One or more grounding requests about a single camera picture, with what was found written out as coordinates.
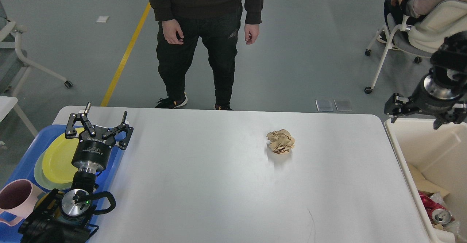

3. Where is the blue plastic tray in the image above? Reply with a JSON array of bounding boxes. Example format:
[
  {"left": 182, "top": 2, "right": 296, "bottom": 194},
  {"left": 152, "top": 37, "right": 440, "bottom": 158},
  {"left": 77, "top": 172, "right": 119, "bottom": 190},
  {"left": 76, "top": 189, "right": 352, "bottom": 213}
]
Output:
[{"left": 0, "top": 124, "right": 124, "bottom": 243}]

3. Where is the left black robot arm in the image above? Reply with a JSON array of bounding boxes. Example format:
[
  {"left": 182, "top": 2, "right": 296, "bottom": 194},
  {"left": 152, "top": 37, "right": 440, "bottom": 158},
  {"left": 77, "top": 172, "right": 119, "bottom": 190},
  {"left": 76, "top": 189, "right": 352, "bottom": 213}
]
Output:
[{"left": 18, "top": 102, "right": 134, "bottom": 243}]

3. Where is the brown paper bag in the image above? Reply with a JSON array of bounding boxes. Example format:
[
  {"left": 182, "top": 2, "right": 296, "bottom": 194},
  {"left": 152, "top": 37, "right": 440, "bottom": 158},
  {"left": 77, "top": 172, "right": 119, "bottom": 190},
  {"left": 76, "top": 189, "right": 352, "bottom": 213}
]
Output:
[{"left": 407, "top": 163, "right": 450, "bottom": 198}]

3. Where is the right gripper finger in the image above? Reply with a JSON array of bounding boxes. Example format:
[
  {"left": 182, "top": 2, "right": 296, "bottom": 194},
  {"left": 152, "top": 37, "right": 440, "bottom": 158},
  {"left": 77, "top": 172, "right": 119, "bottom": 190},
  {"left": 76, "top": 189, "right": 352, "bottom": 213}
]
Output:
[
  {"left": 384, "top": 92, "right": 420, "bottom": 123},
  {"left": 433, "top": 102, "right": 467, "bottom": 130}
]

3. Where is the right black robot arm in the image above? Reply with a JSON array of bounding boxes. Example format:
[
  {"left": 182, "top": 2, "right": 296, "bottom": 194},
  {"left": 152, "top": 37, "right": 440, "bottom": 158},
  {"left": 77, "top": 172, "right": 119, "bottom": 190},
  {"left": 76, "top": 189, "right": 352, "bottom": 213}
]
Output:
[{"left": 384, "top": 31, "right": 467, "bottom": 130}]

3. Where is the seated person in pink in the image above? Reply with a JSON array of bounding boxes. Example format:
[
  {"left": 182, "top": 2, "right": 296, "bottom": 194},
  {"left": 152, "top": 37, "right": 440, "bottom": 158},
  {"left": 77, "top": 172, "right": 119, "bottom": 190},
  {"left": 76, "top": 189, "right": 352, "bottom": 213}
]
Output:
[{"left": 378, "top": 0, "right": 467, "bottom": 45}]

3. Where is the pink mug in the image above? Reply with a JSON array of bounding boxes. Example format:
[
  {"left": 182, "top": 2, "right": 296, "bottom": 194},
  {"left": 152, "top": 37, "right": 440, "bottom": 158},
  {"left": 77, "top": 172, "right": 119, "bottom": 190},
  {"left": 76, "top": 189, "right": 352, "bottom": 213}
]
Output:
[{"left": 0, "top": 179, "right": 45, "bottom": 227}]

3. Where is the white office chair left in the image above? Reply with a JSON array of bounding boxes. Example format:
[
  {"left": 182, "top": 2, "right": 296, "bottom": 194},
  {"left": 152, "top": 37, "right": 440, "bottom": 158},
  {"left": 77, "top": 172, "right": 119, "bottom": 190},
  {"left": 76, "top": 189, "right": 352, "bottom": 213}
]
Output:
[{"left": 0, "top": 4, "right": 73, "bottom": 94}]

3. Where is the light green plate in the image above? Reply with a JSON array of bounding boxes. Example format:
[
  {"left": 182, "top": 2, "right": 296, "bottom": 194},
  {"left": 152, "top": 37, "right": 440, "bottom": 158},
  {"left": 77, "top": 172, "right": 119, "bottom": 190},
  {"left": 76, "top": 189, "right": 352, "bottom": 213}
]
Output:
[{"left": 34, "top": 151, "right": 72, "bottom": 191}]

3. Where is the left clear floor plate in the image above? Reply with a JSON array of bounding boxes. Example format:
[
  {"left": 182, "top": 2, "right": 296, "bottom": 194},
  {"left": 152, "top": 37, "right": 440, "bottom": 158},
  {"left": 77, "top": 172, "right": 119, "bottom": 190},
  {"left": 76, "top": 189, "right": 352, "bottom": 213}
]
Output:
[{"left": 315, "top": 99, "right": 334, "bottom": 112}]

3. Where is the clear floor plate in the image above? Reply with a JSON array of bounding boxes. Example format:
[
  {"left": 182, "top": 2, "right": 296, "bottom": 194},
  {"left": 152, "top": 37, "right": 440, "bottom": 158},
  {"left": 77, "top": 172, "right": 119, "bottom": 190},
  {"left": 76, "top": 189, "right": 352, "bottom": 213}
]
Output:
[
  {"left": 334, "top": 99, "right": 352, "bottom": 112},
  {"left": 315, "top": 99, "right": 334, "bottom": 112}
]

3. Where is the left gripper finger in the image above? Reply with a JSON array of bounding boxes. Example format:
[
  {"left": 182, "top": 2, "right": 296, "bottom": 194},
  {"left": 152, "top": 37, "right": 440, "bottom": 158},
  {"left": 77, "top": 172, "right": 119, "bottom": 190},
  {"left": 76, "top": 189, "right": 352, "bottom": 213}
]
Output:
[
  {"left": 65, "top": 103, "right": 96, "bottom": 140},
  {"left": 102, "top": 112, "right": 134, "bottom": 151}
]

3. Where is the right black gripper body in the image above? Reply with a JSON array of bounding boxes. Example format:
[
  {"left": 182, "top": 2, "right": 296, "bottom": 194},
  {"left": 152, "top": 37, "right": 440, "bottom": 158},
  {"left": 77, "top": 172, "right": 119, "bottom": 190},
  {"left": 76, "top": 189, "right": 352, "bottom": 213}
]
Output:
[{"left": 410, "top": 73, "right": 466, "bottom": 116}]

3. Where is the yellow plate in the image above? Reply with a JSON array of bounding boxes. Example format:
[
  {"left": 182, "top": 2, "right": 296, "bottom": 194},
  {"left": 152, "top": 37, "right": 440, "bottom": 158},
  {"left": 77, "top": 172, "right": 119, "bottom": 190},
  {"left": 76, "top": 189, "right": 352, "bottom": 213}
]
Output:
[{"left": 42, "top": 134, "right": 79, "bottom": 184}]

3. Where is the beige plastic bin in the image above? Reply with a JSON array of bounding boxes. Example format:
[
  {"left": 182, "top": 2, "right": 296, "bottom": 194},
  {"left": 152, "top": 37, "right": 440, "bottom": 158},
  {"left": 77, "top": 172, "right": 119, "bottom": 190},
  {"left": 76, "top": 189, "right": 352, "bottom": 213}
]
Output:
[{"left": 384, "top": 118, "right": 467, "bottom": 243}]

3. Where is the person in dark clothes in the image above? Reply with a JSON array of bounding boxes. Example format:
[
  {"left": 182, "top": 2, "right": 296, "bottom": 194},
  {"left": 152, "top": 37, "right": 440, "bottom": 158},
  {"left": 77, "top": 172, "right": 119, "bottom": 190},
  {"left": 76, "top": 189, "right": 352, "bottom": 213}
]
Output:
[{"left": 149, "top": 0, "right": 264, "bottom": 111}]

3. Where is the crushed red can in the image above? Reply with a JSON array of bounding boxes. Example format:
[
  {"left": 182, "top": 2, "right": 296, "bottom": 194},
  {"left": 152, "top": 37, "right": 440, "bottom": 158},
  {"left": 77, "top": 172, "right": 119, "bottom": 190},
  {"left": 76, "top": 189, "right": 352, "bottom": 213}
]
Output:
[{"left": 418, "top": 191, "right": 455, "bottom": 225}]

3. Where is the right clear floor plate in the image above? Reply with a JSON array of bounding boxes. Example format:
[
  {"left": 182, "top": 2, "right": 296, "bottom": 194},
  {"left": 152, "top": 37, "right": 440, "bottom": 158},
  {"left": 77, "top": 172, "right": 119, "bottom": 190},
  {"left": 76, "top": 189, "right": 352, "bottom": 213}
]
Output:
[{"left": 334, "top": 99, "right": 352, "bottom": 112}]

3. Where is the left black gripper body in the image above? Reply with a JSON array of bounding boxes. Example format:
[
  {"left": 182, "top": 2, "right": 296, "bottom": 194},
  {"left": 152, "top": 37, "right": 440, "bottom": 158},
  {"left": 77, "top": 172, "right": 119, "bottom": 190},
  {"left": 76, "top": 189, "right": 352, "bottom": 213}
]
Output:
[{"left": 72, "top": 137, "right": 115, "bottom": 171}]

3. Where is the small brown paper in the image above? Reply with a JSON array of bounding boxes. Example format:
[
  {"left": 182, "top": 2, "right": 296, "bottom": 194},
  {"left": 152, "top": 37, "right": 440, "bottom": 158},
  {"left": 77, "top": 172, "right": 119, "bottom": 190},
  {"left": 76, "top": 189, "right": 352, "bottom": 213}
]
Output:
[{"left": 266, "top": 129, "right": 295, "bottom": 154}]

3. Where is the white side table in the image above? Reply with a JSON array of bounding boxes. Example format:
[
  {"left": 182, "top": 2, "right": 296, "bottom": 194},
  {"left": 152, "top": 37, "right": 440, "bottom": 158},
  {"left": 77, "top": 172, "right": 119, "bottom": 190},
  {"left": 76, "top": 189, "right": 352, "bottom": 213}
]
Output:
[{"left": 0, "top": 96, "right": 38, "bottom": 137}]

